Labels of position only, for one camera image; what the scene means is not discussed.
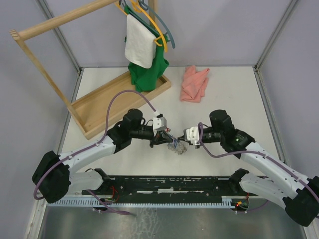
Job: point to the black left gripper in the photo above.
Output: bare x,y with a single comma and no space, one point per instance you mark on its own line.
160,137

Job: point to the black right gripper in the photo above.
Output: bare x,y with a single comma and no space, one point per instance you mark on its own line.
183,137

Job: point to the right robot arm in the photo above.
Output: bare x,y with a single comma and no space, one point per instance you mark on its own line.
293,191

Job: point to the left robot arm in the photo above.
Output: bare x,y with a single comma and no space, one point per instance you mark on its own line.
59,174

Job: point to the pink cloth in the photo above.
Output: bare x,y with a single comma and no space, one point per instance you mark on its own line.
194,84

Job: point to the white towel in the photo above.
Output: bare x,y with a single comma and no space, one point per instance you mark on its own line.
140,46

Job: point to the grey-blue hanger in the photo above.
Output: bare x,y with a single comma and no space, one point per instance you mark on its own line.
123,6

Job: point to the yellow hanger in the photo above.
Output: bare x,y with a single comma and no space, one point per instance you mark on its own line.
163,34

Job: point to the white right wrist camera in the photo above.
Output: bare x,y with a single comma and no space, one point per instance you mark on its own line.
192,130

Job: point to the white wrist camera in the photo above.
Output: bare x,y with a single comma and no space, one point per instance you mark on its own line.
192,130
159,123

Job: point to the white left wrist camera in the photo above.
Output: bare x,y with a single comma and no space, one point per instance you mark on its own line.
159,123

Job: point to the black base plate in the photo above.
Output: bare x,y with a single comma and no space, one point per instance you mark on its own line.
169,189

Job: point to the aluminium frame rail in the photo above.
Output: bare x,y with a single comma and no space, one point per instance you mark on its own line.
44,7

